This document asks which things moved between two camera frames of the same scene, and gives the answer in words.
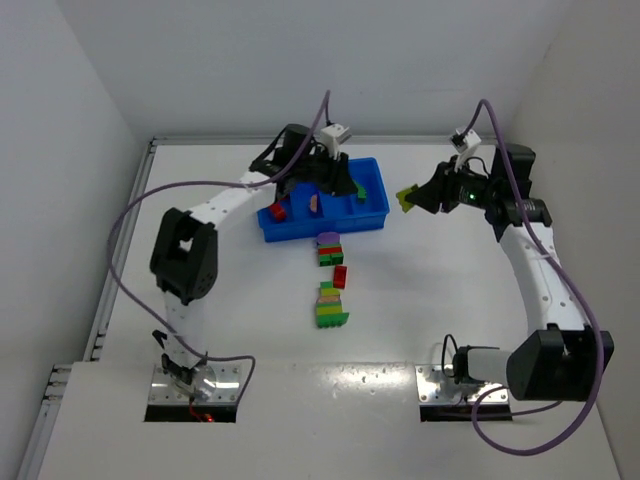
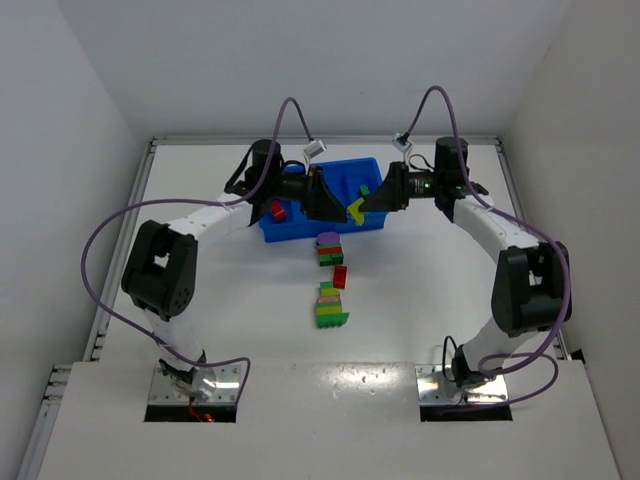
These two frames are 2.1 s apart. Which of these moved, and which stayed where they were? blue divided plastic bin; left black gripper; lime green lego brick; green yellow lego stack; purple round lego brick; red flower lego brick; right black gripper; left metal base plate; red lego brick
Moved: right black gripper; lime green lego brick; left black gripper
Stayed: green yellow lego stack; left metal base plate; red lego brick; purple round lego brick; red flower lego brick; blue divided plastic bin
